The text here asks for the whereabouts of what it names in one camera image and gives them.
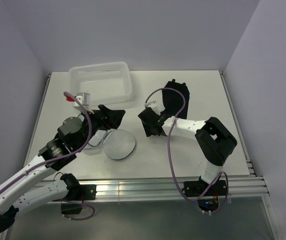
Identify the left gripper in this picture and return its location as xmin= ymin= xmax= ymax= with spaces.
xmin=76 ymin=104 xmax=125 ymax=151

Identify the white mesh laundry bag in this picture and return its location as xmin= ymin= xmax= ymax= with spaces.
xmin=75 ymin=112 xmax=136 ymax=161

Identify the black bra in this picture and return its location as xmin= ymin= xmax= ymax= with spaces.
xmin=142 ymin=79 xmax=191 ymax=138

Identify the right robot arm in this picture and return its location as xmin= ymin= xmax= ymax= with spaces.
xmin=138 ymin=107 xmax=237 ymax=195

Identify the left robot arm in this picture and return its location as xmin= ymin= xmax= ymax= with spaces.
xmin=0 ymin=104 xmax=126 ymax=233

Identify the white plastic basket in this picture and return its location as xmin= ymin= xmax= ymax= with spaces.
xmin=68 ymin=61 xmax=134 ymax=107

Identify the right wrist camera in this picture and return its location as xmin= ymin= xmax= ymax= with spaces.
xmin=144 ymin=101 xmax=160 ymax=115

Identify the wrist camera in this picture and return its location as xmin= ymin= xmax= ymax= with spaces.
xmin=144 ymin=101 xmax=160 ymax=115
xmin=64 ymin=91 xmax=94 ymax=114

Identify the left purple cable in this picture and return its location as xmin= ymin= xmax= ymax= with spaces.
xmin=0 ymin=91 xmax=96 ymax=222

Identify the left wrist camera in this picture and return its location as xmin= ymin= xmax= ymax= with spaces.
xmin=64 ymin=91 xmax=94 ymax=114

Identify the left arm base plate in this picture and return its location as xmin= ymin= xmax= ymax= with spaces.
xmin=50 ymin=183 xmax=97 ymax=202

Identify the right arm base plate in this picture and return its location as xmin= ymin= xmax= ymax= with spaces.
xmin=182 ymin=180 xmax=227 ymax=197

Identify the aluminium rail frame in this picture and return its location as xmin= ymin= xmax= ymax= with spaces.
xmin=0 ymin=71 xmax=283 ymax=240

